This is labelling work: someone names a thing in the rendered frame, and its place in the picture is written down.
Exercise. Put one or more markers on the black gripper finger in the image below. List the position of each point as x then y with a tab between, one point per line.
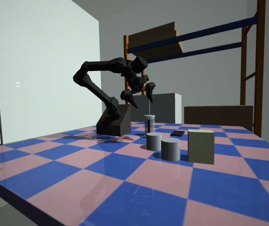
131	100
149	94

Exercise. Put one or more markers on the french press with plunger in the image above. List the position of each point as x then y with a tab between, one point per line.
149	123

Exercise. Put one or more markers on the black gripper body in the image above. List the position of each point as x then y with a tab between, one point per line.
136	88

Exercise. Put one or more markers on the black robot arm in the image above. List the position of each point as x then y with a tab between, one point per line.
116	65

